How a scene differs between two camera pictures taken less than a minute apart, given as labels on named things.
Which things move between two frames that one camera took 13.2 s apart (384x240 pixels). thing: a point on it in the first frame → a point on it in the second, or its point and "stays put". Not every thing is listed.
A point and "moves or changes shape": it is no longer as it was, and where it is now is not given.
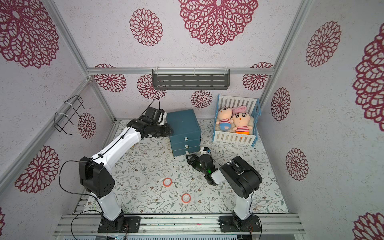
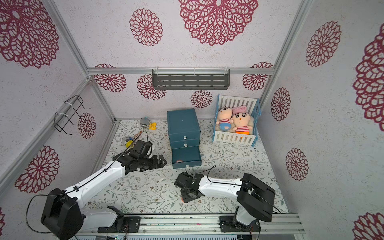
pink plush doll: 224,115 stays put
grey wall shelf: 171,79 stays put
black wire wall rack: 61,120 stays put
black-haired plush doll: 241,120 stays put
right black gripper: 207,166 → 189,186
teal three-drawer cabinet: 186,137 moves or changes shape
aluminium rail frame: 87,224 stays put
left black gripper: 167,133 → 155,164
